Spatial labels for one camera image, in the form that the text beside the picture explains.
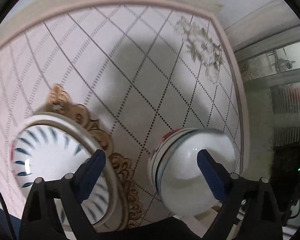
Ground floral diamond pattern table mat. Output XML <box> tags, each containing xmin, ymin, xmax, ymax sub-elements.
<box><xmin>0</xmin><ymin>5</ymin><xmax>244</xmax><ymax>225</ymax></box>

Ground glass sliding door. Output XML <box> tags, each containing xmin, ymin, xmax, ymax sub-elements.
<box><xmin>222</xmin><ymin>0</ymin><xmax>300</xmax><ymax>235</ymax></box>

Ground white bowl colourful dots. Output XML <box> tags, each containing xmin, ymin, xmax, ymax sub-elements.
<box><xmin>147</xmin><ymin>128</ymin><xmax>194</xmax><ymax>192</ymax></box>

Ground white bowl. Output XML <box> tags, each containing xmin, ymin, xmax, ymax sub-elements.
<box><xmin>156</xmin><ymin>128</ymin><xmax>236</xmax><ymax>216</ymax></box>

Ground white plate grey floral rim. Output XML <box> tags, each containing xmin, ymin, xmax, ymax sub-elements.
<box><xmin>17</xmin><ymin>112</ymin><xmax>129</xmax><ymax>230</ymax></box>

